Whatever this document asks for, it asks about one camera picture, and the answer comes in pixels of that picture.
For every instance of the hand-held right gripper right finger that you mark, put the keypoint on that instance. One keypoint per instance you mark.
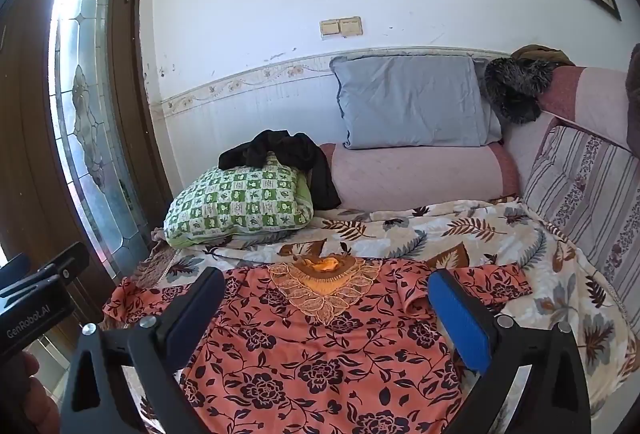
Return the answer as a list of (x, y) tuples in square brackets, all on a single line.
[(457, 324)]

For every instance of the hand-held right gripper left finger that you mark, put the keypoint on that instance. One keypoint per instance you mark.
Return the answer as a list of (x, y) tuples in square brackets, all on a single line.
[(185, 324)]

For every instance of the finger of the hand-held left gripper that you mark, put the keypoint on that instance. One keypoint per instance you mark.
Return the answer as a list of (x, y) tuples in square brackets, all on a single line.
[(70, 259)]

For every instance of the orange floral garment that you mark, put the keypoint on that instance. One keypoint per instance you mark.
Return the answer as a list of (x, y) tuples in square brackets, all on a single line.
[(320, 354)]

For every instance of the person's left hand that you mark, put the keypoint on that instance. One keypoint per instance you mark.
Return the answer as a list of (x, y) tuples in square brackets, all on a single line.
[(22, 394)]

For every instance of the leaf print blanket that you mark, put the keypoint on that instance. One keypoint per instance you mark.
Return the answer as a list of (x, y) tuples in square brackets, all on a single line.
[(500, 224)]

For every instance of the green checked pillow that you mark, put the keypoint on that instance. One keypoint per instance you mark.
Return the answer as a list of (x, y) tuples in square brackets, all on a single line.
[(240, 204)]

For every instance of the wooden door with patterned glass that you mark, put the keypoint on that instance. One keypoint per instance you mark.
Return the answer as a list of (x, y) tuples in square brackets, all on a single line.
[(30, 113)]

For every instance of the striped sofa cushion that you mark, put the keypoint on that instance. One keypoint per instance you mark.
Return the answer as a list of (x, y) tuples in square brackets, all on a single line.
[(585, 194)]

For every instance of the black cloth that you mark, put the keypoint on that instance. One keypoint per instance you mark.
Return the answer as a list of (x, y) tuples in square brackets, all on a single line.
[(320, 174)]

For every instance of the grey-blue pillow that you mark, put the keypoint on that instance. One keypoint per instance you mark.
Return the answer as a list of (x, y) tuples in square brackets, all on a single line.
[(410, 103)]

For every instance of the dark furry cloth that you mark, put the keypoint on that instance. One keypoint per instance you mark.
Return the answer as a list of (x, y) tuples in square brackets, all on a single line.
[(515, 88)]

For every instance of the brown cloth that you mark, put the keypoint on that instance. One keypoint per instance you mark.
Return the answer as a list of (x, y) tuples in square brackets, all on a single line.
[(542, 53)]

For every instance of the beige light switch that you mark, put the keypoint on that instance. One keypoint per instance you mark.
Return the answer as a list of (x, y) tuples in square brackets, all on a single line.
[(351, 26), (330, 28)]

